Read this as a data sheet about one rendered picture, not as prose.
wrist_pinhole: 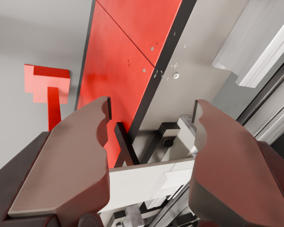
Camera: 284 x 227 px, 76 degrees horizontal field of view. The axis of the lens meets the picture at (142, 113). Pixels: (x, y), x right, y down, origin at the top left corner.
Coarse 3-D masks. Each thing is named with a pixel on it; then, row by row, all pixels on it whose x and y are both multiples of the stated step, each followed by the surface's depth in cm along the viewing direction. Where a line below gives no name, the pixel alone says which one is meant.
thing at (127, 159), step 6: (120, 126) 59; (120, 132) 57; (126, 132) 57; (120, 138) 57; (126, 138) 55; (120, 144) 56; (126, 144) 53; (126, 150) 53; (132, 150) 52; (126, 156) 53; (132, 156) 50; (126, 162) 52; (132, 162) 49; (138, 162) 50
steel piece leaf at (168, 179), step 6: (162, 174) 45; (168, 174) 47; (174, 174) 48; (180, 174) 50; (186, 174) 51; (162, 180) 45; (168, 180) 49; (174, 180) 51; (180, 180) 52; (156, 186) 47; (162, 186) 50; (168, 186) 52; (150, 192) 49; (156, 192) 47
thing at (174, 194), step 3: (195, 156) 51; (189, 180) 56; (186, 183) 57; (180, 186) 58; (183, 186) 58; (180, 189) 58; (174, 192) 58; (177, 192) 59; (168, 195) 60; (171, 195) 59; (174, 195) 61; (168, 198) 60
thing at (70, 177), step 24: (72, 120) 9; (96, 120) 9; (48, 144) 7; (72, 144) 7; (96, 144) 7; (48, 168) 6; (72, 168) 6; (96, 168) 6; (24, 192) 6; (48, 192) 6; (72, 192) 6; (96, 192) 6; (24, 216) 5; (72, 216) 6
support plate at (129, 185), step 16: (176, 160) 45; (192, 160) 47; (112, 176) 37; (128, 176) 40; (144, 176) 43; (112, 192) 42; (128, 192) 45; (144, 192) 49; (160, 192) 54; (112, 208) 48
